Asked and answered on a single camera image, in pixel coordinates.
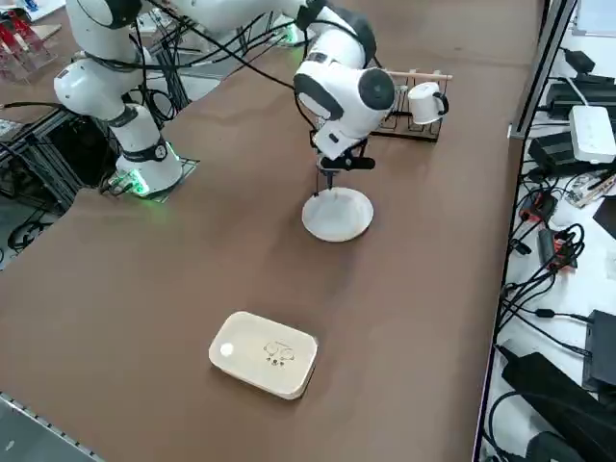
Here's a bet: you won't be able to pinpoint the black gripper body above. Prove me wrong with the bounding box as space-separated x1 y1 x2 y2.
317 138 377 176

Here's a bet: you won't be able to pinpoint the white round plate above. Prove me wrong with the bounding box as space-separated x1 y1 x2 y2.
301 188 375 244

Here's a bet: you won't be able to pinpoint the red black small device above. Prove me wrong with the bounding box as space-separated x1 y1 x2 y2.
518 190 559 223

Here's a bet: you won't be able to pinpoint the grey adapter orange plugs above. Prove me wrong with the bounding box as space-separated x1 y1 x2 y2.
537 225 586 276

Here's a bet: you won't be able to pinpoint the flat black power adapter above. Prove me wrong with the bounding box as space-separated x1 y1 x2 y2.
546 82 616 121

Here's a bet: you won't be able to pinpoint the cream rectangular lunch box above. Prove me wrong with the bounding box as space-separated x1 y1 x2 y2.
208 310 320 401

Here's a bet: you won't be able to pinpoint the colourful circuit board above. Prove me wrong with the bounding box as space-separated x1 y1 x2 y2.
567 171 616 209

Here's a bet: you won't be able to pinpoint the white power strip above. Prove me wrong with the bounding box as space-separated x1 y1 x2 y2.
568 104 616 164

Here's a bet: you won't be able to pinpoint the small black power adapter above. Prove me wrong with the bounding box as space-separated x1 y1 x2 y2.
561 47 598 74

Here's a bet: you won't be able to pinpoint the white panel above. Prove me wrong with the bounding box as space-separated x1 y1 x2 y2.
575 0 616 38

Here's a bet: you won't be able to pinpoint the large black case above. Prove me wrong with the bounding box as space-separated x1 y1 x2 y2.
500 352 616 462

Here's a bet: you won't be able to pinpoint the black equipment box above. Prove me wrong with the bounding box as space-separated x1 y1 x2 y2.
581 310 616 394

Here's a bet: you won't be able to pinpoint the clear acrylic box red parts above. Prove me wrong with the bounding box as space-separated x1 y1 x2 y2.
0 7 59 83

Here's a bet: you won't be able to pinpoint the white mug black handle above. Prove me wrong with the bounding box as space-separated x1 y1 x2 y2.
406 81 450 126

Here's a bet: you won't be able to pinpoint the aluminium frame post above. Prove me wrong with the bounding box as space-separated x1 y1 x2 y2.
508 0 578 141

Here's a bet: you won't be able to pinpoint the white cable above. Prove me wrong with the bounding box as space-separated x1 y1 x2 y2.
560 71 592 108

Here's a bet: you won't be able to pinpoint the black cable inline block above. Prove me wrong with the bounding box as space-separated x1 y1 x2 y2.
500 288 594 324

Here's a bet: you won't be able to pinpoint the black frame rack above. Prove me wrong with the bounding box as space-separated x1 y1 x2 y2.
0 106 121 213

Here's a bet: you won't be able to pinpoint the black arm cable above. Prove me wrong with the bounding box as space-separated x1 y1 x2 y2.
0 98 62 111

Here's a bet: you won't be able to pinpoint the aluminium table edge rail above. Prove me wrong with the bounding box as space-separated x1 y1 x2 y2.
0 390 105 462

